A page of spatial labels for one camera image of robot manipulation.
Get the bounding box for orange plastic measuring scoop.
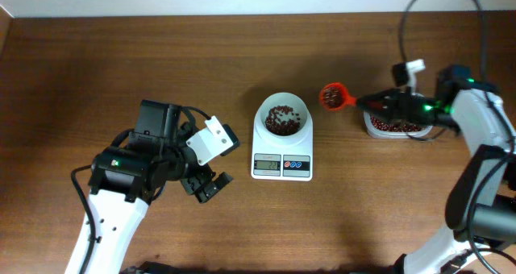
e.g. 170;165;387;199
318;82;356;111

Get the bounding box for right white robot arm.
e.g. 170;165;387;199
356;65;515;274

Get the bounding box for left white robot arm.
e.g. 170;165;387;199
66;100;239;273

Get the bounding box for white digital kitchen scale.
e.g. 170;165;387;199
251;119;314;181

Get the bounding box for red beans in container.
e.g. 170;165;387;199
370;116;424;133

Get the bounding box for clear plastic food container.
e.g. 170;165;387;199
364;112;432;139

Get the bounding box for red beans in bowl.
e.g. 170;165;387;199
264;106;301;136

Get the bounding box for white round bowl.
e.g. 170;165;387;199
254;93;312;137

